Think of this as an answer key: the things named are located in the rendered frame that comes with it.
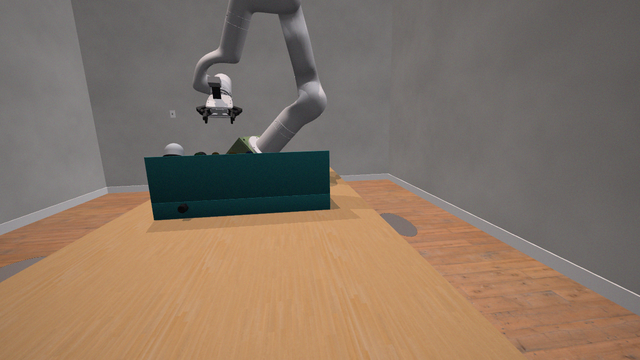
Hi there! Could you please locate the dark teal console housing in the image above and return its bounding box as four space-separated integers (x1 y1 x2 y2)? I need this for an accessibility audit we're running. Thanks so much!
144 143 331 221

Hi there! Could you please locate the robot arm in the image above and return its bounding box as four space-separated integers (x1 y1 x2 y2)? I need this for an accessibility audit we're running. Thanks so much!
192 0 327 153

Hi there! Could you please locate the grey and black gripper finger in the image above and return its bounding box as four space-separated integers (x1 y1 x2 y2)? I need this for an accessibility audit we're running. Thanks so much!
227 106 243 124
196 105 213 124

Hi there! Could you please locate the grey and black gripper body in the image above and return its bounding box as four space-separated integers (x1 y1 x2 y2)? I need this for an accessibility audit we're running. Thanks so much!
205 91 233 118

